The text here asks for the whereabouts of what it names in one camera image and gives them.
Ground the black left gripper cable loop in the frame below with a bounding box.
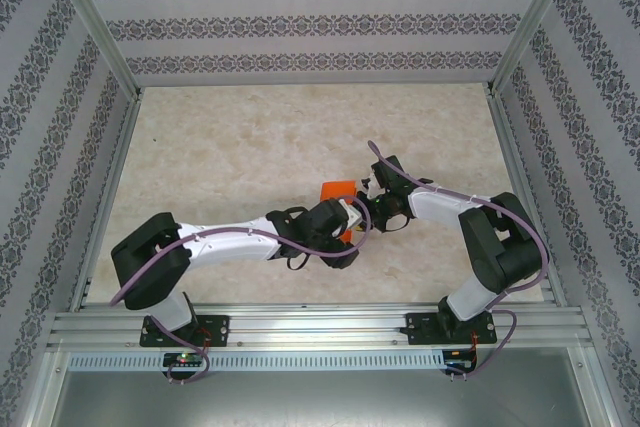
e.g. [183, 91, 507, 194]
[283, 250, 315, 272]

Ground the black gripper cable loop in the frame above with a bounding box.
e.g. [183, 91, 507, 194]
[283, 250, 315, 272]
[374, 216, 413, 235]

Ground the aluminium mounting rail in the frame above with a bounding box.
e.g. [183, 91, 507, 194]
[47, 302, 594, 351]

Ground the orange cloth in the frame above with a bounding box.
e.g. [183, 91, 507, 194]
[318, 178, 358, 244]

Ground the aluminium side rail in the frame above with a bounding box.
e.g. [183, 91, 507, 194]
[485, 89, 570, 307]
[67, 89, 146, 312]

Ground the slotted grey cable duct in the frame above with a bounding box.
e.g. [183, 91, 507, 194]
[67, 350, 474, 372]

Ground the grey metal shelf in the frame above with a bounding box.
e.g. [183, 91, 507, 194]
[29, 349, 616, 427]

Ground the aluminium frame post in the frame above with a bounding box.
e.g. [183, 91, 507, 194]
[38, 0, 144, 101]
[485, 0, 585, 98]

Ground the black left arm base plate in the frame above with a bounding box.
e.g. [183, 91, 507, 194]
[139, 314, 231, 348]

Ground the black right gripper cable loop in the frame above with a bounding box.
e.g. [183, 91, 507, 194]
[374, 216, 413, 235]

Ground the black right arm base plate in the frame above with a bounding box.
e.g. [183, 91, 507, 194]
[405, 311, 497, 347]

